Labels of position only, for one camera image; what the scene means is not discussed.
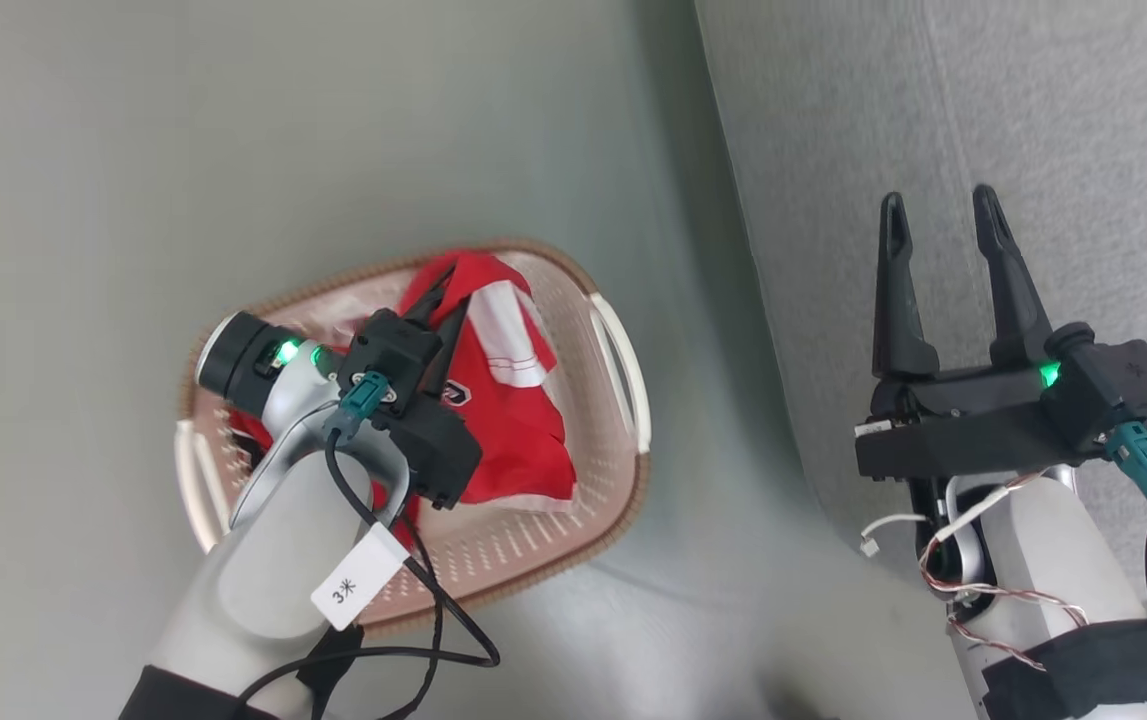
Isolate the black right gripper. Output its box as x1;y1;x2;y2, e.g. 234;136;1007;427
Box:
853;183;1147;483

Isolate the red and white garment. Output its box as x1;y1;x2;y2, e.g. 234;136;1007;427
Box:
226;250;577;521

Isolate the teal cable connector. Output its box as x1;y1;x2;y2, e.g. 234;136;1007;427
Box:
325;371;391;445
1104;421;1147;531

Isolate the beige perforated laundry basket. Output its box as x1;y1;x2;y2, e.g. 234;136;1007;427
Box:
174;238;652;635

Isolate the black strap on arm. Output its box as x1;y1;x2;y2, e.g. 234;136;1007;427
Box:
980;619;1147;720

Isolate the thin red white wire bundle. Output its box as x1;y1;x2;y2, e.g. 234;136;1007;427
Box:
858;468;1089;673

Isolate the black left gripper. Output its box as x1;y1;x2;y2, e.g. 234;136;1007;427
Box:
337;262;484;512

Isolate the teal left cable connector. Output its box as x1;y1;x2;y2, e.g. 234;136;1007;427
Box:
325;371;391;445

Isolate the white paper cable tag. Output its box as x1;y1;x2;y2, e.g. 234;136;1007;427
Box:
310;522;410;632

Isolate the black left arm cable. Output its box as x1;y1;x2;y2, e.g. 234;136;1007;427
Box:
233;428;502;720

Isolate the teal right cable connector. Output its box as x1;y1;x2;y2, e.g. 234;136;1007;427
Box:
1104;421;1147;531

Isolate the grey fabric sofa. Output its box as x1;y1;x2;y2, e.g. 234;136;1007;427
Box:
695;0;1147;601

